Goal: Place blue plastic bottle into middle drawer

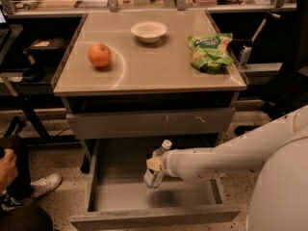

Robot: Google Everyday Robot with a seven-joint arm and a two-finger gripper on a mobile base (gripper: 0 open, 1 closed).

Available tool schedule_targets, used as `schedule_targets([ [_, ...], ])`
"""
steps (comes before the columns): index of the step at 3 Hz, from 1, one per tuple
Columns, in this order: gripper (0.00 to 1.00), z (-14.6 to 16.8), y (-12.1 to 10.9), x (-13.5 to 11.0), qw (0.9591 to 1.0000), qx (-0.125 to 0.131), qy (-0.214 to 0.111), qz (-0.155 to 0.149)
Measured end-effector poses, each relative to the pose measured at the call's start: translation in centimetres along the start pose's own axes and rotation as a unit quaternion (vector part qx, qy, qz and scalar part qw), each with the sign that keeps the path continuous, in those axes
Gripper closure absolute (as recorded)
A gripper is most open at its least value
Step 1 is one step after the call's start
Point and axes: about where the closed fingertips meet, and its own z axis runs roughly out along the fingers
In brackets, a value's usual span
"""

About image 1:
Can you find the white paper bowl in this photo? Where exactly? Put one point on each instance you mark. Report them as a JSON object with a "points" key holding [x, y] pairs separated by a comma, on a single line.
{"points": [[149, 31]]}

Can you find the grey drawer cabinet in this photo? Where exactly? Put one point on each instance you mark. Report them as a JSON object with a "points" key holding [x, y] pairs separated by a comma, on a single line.
{"points": [[143, 76]]}

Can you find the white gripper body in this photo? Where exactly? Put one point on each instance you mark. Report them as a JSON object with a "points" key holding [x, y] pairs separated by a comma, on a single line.
{"points": [[168, 164]]}

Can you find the clear plastic tea bottle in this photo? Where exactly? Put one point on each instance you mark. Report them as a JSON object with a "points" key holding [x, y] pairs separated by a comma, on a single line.
{"points": [[152, 178]]}

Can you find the green snack chip bag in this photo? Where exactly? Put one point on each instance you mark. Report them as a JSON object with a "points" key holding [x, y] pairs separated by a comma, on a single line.
{"points": [[209, 53]]}

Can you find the orange apple fruit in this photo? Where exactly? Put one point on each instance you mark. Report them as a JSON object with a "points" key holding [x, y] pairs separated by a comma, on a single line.
{"points": [[100, 55]]}

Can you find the black box with label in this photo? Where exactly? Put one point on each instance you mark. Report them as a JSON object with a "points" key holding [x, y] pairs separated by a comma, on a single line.
{"points": [[44, 47]]}

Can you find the white sneaker shoe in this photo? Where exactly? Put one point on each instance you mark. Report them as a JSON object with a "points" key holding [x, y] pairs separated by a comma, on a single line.
{"points": [[45, 185]]}

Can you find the closed grey upper drawer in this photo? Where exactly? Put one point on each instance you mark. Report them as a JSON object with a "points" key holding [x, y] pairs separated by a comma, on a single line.
{"points": [[150, 123]]}

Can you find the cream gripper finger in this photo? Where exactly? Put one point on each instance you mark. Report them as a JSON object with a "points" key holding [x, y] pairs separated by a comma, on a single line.
{"points": [[154, 163]]}

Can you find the open grey lower drawer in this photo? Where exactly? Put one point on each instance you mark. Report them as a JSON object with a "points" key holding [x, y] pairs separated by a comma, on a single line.
{"points": [[117, 198]]}

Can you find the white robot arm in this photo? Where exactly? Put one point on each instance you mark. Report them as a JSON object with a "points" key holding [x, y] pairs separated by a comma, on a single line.
{"points": [[277, 151]]}

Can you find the person's hand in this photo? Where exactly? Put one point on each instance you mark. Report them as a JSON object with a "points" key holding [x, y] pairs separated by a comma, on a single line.
{"points": [[8, 169]]}

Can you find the black office chair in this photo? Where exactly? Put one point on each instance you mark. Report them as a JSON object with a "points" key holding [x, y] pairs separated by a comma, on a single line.
{"points": [[286, 90]]}

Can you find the person's dark trouser leg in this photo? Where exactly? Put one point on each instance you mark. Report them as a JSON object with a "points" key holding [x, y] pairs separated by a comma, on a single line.
{"points": [[20, 190]]}

